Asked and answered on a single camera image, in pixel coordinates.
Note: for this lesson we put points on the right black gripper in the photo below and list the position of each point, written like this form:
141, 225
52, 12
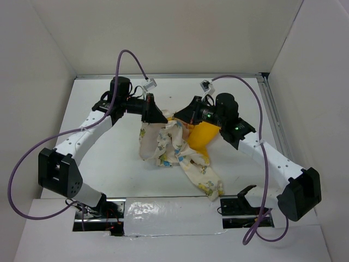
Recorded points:
190, 114

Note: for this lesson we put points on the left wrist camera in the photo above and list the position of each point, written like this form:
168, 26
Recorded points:
149, 84

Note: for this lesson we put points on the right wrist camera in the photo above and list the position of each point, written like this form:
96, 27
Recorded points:
207, 87

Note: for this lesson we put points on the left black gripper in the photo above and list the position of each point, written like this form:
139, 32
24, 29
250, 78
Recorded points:
150, 113

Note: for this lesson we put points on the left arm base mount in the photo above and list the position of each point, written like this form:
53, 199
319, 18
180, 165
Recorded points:
111, 220

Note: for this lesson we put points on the yellow and cream baby jacket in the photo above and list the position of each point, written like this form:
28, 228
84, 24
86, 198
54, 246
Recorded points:
177, 143

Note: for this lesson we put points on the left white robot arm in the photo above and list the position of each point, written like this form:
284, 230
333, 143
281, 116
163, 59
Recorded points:
59, 167

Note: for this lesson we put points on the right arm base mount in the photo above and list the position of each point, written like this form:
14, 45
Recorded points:
236, 211

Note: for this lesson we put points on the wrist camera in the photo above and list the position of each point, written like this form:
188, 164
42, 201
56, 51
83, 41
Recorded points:
207, 87
149, 84

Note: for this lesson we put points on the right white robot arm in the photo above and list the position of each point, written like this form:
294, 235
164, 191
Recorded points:
301, 188

